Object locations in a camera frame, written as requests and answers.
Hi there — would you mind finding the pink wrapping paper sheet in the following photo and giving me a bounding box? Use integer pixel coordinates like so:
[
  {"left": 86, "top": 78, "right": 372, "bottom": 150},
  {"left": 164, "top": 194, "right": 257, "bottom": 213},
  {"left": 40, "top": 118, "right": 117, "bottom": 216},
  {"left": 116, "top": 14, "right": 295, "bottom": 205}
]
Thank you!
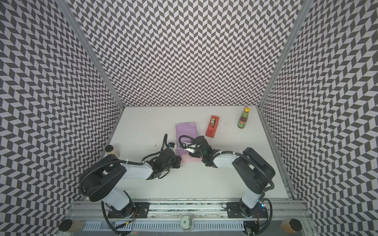
[{"left": 175, "top": 121, "right": 202, "bottom": 165}]

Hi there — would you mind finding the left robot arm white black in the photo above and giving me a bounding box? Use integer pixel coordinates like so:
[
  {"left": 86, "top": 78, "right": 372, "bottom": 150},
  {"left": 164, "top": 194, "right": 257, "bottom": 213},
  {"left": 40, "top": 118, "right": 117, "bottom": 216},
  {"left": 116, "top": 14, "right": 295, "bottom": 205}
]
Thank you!
[{"left": 79, "top": 148, "right": 182, "bottom": 218}]

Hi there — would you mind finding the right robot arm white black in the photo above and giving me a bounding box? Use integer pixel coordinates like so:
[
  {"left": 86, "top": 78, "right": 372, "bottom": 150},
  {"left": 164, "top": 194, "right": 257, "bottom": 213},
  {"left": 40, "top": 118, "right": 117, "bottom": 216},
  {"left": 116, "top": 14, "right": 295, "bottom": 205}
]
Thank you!
[{"left": 183, "top": 136, "right": 276, "bottom": 217}]

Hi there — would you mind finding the red tape dispenser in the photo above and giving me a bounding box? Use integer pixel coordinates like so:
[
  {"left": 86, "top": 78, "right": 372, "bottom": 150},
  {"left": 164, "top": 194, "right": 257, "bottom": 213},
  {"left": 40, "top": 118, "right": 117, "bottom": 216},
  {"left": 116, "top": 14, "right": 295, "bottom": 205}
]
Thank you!
[{"left": 205, "top": 116, "right": 220, "bottom": 138}]

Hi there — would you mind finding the green sauce bottle yellow cap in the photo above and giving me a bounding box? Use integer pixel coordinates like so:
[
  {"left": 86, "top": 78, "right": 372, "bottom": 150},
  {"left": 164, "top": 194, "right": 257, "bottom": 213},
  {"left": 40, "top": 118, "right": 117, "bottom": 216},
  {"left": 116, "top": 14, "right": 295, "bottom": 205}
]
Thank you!
[{"left": 237, "top": 106, "right": 251, "bottom": 129}]

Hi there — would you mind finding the small jar black lid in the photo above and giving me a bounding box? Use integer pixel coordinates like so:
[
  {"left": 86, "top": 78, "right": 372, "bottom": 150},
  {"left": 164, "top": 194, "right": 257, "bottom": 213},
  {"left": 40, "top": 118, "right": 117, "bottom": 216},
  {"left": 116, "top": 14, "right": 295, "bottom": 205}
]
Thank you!
[{"left": 105, "top": 145, "right": 120, "bottom": 158}]

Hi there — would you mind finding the round white button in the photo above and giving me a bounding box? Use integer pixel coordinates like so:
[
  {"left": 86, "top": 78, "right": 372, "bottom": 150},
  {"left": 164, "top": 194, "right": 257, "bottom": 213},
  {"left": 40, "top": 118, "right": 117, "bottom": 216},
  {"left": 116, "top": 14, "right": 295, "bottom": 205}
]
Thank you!
[{"left": 180, "top": 215, "right": 194, "bottom": 232}]

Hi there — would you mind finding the right corner jar black lid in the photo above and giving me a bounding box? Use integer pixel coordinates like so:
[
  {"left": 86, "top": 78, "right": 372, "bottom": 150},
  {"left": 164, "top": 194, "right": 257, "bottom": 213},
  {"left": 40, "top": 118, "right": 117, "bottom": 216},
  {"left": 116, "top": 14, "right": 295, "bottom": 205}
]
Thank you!
[{"left": 280, "top": 218, "right": 303, "bottom": 234}]

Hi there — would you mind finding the corner jar black lid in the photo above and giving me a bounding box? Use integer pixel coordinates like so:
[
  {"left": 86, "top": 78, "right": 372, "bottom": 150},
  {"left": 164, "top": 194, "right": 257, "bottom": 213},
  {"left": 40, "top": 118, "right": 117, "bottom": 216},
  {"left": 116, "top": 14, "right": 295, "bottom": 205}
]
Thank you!
[
  {"left": 59, "top": 219, "right": 86, "bottom": 233},
  {"left": 280, "top": 218, "right": 303, "bottom": 234}
]

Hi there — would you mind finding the left corner jar black lid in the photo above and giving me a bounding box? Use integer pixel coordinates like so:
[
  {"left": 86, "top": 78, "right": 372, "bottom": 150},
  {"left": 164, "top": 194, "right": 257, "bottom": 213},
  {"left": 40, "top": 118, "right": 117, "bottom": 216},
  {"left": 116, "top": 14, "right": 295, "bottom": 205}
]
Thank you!
[{"left": 59, "top": 219, "right": 86, "bottom": 233}]

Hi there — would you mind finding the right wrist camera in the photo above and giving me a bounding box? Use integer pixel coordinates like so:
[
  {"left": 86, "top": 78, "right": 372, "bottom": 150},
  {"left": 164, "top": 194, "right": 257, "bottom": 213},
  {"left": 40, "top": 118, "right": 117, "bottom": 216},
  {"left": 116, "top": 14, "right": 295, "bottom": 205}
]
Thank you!
[{"left": 183, "top": 143, "right": 197, "bottom": 153}]

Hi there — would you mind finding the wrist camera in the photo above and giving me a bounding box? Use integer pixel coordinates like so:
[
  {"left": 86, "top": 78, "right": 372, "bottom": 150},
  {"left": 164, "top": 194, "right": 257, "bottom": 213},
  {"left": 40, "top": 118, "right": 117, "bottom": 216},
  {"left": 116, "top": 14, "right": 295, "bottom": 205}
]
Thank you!
[
  {"left": 183, "top": 143, "right": 197, "bottom": 153},
  {"left": 166, "top": 142, "right": 175, "bottom": 148}
]

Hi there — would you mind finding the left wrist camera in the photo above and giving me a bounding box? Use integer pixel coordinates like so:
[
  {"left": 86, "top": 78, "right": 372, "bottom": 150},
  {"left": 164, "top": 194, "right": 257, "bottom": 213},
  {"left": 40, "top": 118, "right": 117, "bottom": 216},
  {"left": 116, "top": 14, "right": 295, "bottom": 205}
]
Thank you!
[{"left": 166, "top": 142, "right": 175, "bottom": 148}]

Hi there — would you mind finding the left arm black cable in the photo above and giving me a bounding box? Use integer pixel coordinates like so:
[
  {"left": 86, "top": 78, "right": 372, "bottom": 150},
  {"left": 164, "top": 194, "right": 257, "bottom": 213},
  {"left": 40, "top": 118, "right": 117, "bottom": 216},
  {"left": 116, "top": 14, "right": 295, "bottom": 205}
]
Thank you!
[{"left": 101, "top": 200, "right": 122, "bottom": 236}]

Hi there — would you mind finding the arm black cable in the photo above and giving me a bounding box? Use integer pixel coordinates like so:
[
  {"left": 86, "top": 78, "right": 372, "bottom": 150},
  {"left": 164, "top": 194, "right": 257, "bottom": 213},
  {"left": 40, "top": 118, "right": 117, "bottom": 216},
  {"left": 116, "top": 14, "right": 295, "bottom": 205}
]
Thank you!
[
  {"left": 101, "top": 200, "right": 122, "bottom": 236},
  {"left": 245, "top": 198, "right": 274, "bottom": 236}
]

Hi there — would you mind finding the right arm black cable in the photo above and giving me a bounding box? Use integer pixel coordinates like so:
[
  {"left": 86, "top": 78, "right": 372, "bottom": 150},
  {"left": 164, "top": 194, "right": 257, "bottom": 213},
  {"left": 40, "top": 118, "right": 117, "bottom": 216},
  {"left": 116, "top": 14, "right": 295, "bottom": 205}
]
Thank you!
[{"left": 245, "top": 198, "right": 274, "bottom": 236}]

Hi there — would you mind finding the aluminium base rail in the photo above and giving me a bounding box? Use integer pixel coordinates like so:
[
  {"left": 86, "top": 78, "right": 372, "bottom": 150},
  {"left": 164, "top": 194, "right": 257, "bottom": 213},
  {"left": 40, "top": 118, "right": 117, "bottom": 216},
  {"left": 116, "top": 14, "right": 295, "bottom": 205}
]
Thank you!
[{"left": 66, "top": 199, "right": 310, "bottom": 220}]

